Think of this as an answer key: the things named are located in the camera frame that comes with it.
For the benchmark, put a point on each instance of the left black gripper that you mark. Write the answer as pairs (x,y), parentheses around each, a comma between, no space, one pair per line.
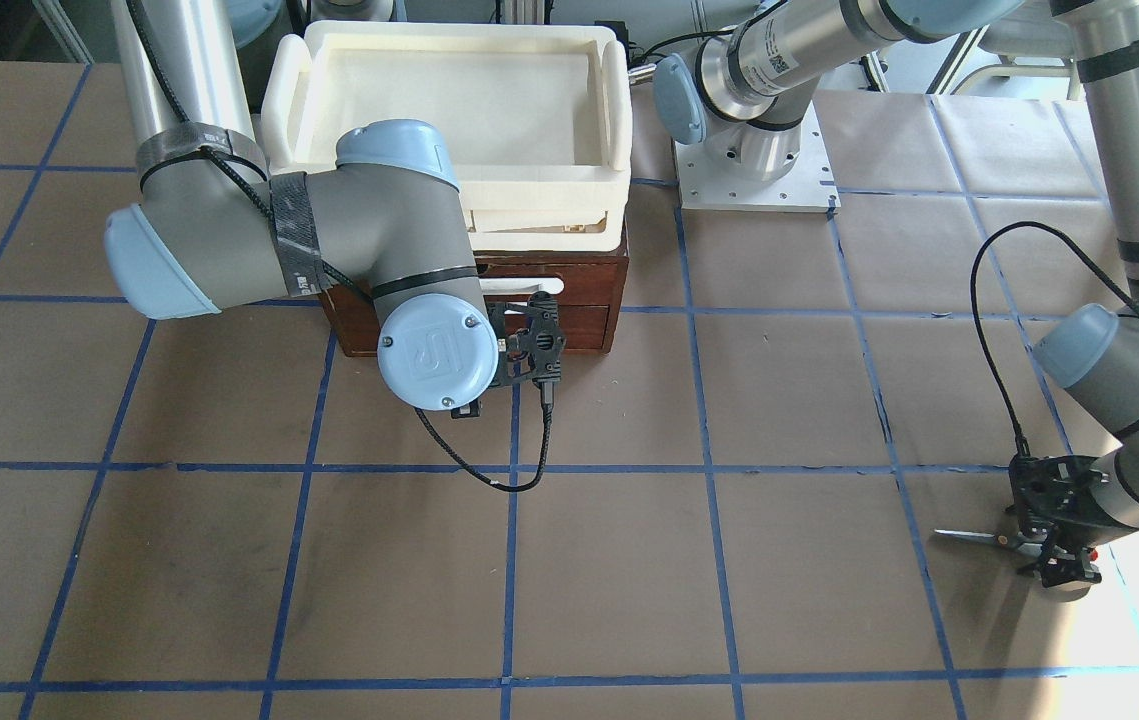
(1062,566)

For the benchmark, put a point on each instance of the red grey handled scissors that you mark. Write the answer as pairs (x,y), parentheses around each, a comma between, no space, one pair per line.
(1015,542)

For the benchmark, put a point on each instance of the cream plastic tray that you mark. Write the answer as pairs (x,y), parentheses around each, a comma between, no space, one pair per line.
(537,119)

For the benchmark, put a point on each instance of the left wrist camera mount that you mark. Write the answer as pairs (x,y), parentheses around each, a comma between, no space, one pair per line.
(1062,476)

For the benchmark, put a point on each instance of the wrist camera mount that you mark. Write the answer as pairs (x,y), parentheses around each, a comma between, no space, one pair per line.
(1062,476)
(531,343)

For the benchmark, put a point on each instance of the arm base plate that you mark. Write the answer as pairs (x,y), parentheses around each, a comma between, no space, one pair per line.
(744,168)

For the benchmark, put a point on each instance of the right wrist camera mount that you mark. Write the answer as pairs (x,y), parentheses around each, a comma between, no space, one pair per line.
(531,343)

